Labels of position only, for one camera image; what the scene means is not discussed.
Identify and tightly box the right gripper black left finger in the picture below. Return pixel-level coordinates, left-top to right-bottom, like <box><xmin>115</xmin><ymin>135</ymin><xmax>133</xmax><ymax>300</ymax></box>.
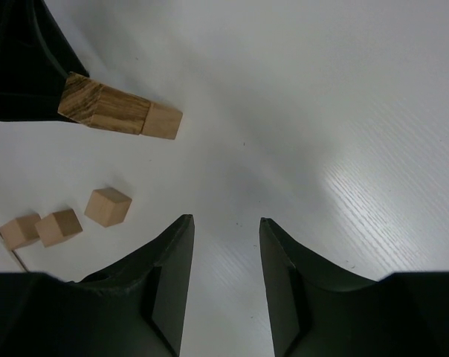
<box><xmin>0</xmin><ymin>215</ymin><xmax>194</xmax><ymax>356</ymax></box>

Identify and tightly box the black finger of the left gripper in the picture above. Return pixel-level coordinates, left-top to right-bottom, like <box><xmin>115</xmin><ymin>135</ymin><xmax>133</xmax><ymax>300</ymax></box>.
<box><xmin>0</xmin><ymin>0</ymin><xmax>88</xmax><ymax>122</ymax></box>

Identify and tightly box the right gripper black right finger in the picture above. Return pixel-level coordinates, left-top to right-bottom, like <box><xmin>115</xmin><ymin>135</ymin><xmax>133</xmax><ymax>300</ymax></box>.
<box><xmin>259</xmin><ymin>218</ymin><xmax>449</xmax><ymax>356</ymax></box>

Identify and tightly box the striped wooden block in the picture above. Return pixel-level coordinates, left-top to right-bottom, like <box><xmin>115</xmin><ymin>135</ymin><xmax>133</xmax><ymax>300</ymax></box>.
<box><xmin>57</xmin><ymin>72</ymin><xmax>151</xmax><ymax>135</ymax></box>

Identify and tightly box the small wooden cube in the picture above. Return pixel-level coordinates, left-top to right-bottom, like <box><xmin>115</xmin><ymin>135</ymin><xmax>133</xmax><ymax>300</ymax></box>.
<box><xmin>34</xmin><ymin>208</ymin><xmax>83</xmax><ymax>248</ymax></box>
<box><xmin>85</xmin><ymin>187</ymin><xmax>132</xmax><ymax>228</ymax></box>
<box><xmin>0</xmin><ymin>213</ymin><xmax>41</xmax><ymax>251</ymax></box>

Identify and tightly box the long wooden block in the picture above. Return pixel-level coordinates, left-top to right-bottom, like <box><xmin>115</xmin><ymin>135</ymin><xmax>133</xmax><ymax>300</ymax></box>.
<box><xmin>140</xmin><ymin>102</ymin><xmax>183</xmax><ymax>140</ymax></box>

